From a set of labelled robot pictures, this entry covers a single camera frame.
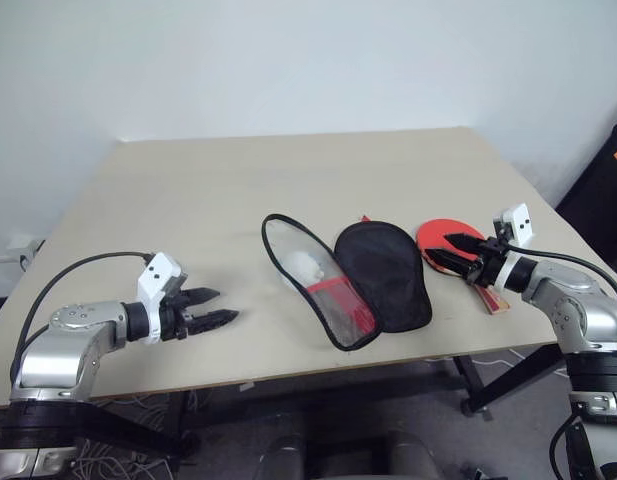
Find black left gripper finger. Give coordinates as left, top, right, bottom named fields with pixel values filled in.
left=186, top=309, right=240, bottom=336
left=182, top=286, right=222, bottom=307

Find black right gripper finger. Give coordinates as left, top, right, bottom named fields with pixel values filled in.
left=444, top=232, right=490, bottom=254
left=423, top=248, right=477, bottom=279

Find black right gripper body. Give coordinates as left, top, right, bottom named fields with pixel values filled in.
left=464, top=234, right=512, bottom=288

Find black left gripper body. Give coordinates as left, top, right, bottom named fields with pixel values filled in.
left=159, top=287, right=197, bottom=343

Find red table tennis paddle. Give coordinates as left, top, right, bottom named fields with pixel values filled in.
left=415, top=215, right=512, bottom=316

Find black and red paddle case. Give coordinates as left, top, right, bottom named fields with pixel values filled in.
left=260, top=213, right=434, bottom=352

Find black bag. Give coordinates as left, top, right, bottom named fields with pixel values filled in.
left=552, top=94, right=617, bottom=267

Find dark rounded shape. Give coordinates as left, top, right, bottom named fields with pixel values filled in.
left=386, top=428, right=440, bottom=480
left=259, top=411, right=310, bottom=480

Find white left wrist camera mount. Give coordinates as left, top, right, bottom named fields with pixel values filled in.
left=136, top=251, right=189, bottom=347

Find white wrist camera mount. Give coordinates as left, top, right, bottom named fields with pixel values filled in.
left=136, top=251, right=189, bottom=347
left=491, top=202, right=538, bottom=294

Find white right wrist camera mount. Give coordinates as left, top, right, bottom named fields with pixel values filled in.
left=491, top=202, right=538, bottom=294

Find white floor cable tangle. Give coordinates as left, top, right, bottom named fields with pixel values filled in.
left=70, top=388, right=202, bottom=480
left=421, top=348, right=572, bottom=384

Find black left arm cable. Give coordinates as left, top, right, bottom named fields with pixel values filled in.
left=11, top=251, right=155, bottom=397

